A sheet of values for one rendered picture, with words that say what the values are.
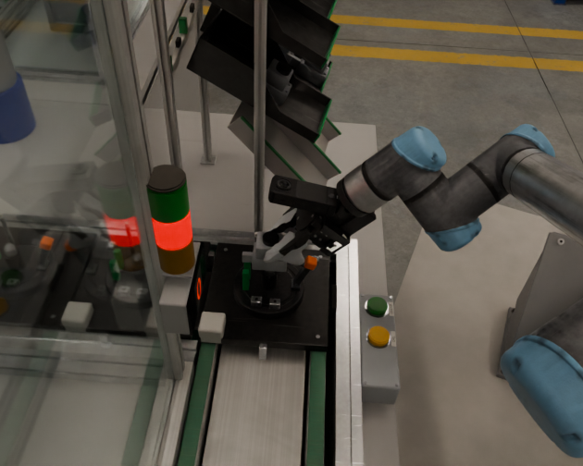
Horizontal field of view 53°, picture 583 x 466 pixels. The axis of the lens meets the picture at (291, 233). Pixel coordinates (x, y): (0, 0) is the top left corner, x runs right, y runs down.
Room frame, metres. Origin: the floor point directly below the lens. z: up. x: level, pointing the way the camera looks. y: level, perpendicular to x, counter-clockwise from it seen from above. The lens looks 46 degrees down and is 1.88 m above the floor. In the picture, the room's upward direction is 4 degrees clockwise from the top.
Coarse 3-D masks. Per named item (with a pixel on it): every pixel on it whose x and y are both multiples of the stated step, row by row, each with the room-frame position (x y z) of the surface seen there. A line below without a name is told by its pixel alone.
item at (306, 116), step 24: (216, 24) 1.08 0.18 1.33; (240, 24) 1.07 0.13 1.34; (216, 48) 0.95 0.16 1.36; (240, 48) 1.07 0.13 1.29; (216, 72) 0.95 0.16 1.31; (240, 72) 0.94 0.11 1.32; (240, 96) 0.94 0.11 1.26; (288, 96) 1.01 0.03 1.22; (312, 96) 1.05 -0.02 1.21; (288, 120) 0.93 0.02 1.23; (312, 120) 0.98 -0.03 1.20
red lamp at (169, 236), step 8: (160, 224) 0.50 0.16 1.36; (168, 224) 0.50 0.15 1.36; (176, 224) 0.50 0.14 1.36; (184, 224) 0.51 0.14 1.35; (160, 232) 0.50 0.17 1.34; (168, 232) 0.50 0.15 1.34; (176, 232) 0.50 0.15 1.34; (184, 232) 0.51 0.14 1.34; (160, 240) 0.50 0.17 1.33; (168, 240) 0.50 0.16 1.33; (176, 240) 0.50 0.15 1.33; (184, 240) 0.51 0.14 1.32; (168, 248) 0.50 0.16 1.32; (176, 248) 0.50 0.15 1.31
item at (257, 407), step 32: (224, 352) 0.60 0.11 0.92; (256, 352) 0.60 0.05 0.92; (288, 352) 0.61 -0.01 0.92; (320, 352) 0.59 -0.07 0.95; (192, 384) 0.51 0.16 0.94; (224, 384) 0.53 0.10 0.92; (256, 384) 0.54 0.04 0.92; (288, 384) 0.54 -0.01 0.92; (320, 384) 0.53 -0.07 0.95; (192, 416) 0.45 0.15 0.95; (224, 416) 0.47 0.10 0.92; (256, 416) 0.47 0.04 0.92; (288, 416) 0.48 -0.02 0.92; (320, 416) 0.47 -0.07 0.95; (160, 448) 0.39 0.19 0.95; (192, 448) 0.40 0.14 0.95; (224, 448) 0.41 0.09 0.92; (256, 448) 0.42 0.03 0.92; (288, 448) 0.42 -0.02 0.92; (320, 448) 0.41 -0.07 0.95
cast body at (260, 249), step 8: (264, 232) 0.73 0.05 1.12; (272, 232) 0.73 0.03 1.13; (256, 240) 0.71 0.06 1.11; (264, 240) 0.71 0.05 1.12; (272, 240) 0.71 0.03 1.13; (256, 248) 0.69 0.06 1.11; (264, 248) 0.70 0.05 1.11; (248, 256) 0.71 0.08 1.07; (256, 256) 0.69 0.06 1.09; (264, 256) 0.69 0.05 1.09; (256, 264) 0.69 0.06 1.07; (264, 264) 0.69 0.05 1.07; (272, 264) 0.69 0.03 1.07; (280, 264) 0.69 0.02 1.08
